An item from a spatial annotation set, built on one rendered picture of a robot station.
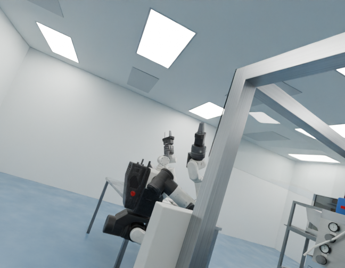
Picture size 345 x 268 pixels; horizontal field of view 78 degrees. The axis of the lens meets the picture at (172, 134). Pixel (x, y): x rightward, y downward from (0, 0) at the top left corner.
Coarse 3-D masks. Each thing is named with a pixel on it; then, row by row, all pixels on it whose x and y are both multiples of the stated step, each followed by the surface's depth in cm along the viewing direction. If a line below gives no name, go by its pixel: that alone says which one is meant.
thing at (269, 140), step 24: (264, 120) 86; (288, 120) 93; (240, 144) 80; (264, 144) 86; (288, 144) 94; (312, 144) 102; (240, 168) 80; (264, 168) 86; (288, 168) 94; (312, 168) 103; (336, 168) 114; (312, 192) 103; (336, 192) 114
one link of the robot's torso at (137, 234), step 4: (136, 228) 137; (132, 232) 136; (136, 232) 136; (140, 232) 137; (144, 232) 138; (132, 236) 135; (136, 236) 136; (140, 236) 137; (132, 240) 136; (136, 240) 136; (140, 240) 136; (140, 244) 137
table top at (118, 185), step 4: (108, 180) 308; (112, 180) 314; (116, 180) 328; (112, 184) 283; (116, 184) 291; (120, 184) 305; (116, 188) 263; (120, 188) 269; (120, 192) 244; (216, 224) 249; (216, 228) 238; (220, 228) 241
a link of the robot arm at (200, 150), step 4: (196, 132) 125; (204, 132) 128; (196, 136) 120; (200, 136) 120; (204, 136) 124; (196, 140) 122; (200, 140) 122; (192, 144) 129; (196, 144) 123; (200, 144) 122; (204, 144) 125; (192, 148) 125; (196, 148) 123; (200, 148) 123; (204, 148) 124; (192, 152) 125; (196, 152) 123; (200, 152) 123; (204, 152) 125
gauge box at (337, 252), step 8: (320, 224) 95; (320, 232) 94; (328, 232) 91; (336, 232) 89; (320, 240) 93; (336, 240) 88; (344, 240) 86; (336, 248) 87; (344, 248) 85; (328, 256) 88; (336, 256) 86; (344, 256) 84; (320, 264) 90; (328, 264) 87; (336, 264) 85; (344, 264) 83
